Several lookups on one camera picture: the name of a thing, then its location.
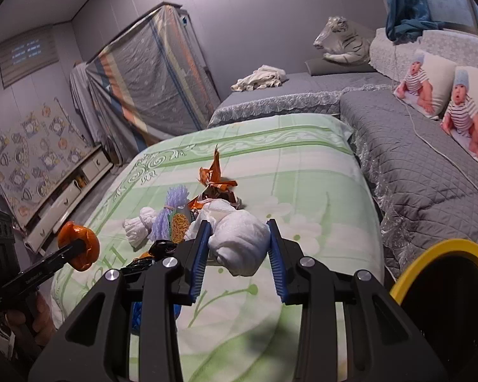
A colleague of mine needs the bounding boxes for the white cloth bundle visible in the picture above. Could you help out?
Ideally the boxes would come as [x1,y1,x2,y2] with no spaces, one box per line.
[189,199,272,277]

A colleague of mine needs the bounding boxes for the baby print pillow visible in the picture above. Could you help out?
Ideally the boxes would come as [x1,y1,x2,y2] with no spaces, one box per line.
[440,66,478,176]
[394,50,459,120]

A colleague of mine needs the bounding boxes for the grey quilted sofa cover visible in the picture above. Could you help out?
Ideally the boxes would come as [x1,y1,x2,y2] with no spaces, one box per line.
[340,89,478,279]

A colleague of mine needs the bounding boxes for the white tiger plush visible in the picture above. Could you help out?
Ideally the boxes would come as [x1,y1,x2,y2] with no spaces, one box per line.
[313,16,373,64]

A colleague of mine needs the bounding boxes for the white power cable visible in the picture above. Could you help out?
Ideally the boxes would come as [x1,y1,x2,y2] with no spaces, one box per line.
[390,40,478,211]

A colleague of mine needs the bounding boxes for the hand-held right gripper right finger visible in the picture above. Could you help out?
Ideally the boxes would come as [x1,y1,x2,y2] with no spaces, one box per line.
[266,219,449,382]

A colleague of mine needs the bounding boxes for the black bin with yellow rim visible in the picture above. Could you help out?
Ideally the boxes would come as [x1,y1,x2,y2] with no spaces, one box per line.
[389,239,478,351]

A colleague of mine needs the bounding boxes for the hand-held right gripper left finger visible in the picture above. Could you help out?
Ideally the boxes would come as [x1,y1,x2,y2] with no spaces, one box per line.
[28,220,213,382]

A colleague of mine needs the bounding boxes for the dark brown wrapper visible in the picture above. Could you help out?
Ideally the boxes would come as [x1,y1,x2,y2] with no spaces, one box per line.
[189,189,240,211]

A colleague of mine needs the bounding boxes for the orange torn ribbon wrapper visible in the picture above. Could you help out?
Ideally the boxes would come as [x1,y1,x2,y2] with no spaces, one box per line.
[198,143,239,194]

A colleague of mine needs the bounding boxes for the grey bed cover with lace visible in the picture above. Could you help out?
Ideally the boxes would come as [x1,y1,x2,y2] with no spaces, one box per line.
[207,72,395,130]

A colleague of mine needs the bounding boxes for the grey hanging cloth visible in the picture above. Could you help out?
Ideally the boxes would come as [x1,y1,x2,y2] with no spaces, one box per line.
[69,61,104,148]

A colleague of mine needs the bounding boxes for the green patterned bedsheet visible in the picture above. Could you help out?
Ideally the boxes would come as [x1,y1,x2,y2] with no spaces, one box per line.
[50,113,385,382]

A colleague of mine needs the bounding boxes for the cream crumpled cloth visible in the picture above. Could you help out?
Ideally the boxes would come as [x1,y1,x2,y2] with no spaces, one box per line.
[230,64,287,92]

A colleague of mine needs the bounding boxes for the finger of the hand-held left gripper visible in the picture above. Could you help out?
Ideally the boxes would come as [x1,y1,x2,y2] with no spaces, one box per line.
[43,238,88,274]

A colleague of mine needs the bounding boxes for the blue crumpled bag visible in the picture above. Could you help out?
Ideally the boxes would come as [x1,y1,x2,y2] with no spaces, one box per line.
[131,300,182,335]

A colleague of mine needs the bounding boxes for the small white knotted tissue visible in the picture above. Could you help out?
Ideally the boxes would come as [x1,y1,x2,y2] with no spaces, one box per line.
[123,206,160,247]

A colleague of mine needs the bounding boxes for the grey pillow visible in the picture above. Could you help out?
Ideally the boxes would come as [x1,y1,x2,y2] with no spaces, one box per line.
[305,58,377,77]

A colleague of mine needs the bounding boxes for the person's left hand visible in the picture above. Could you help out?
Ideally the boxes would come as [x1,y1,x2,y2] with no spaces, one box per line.
[4,292,58,347]

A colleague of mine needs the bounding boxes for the yellow mesh packet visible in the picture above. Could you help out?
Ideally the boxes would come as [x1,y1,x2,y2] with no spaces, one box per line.
[169,205,196,244]

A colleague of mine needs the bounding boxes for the black crumpled wrapper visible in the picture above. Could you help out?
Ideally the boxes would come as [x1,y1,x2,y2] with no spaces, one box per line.
[123,239,176,271]

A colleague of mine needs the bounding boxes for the purple yarn bundle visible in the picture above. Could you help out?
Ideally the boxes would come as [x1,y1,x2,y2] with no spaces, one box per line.
[150,189,190,241]

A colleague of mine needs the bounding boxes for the window blind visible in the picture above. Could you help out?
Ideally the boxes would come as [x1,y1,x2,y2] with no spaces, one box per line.
[0,24,60,88]

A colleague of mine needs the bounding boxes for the white low cabinet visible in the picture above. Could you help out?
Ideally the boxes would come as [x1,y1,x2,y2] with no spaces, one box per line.
[24,145,114,253]

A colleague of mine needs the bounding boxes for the patterned play mat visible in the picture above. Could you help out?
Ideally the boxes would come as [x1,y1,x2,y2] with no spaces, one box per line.
[0,97,94,219]

